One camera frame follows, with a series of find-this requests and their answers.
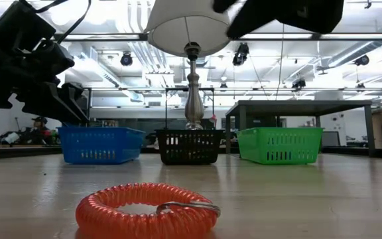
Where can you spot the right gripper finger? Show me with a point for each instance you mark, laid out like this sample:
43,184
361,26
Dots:
224,5
250,23

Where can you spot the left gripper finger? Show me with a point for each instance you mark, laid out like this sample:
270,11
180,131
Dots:
51,103
78,96

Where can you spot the black plastic slotted basket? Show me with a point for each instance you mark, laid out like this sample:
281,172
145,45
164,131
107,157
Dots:
189,159

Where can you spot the person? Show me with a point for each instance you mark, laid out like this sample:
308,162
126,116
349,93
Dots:
40,123

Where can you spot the black ceiling spotlight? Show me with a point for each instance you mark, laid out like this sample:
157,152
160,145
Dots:
126,59
362,60
299,83
240,53

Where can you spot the white shade silver table lamp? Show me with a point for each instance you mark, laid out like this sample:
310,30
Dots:
191,33

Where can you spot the small white object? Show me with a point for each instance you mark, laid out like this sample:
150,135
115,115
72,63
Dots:
12,137

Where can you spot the blue plastic slotted basket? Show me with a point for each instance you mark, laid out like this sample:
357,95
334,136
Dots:
101,146

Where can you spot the green plastic slotted basket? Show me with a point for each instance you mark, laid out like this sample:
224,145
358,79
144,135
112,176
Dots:
280,144

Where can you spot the grey monitor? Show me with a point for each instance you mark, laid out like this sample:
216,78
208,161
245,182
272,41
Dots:
331,138

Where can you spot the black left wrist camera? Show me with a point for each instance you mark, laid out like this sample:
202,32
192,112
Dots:
25,26

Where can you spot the black metal rack frame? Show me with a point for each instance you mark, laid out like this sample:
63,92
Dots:
166,109

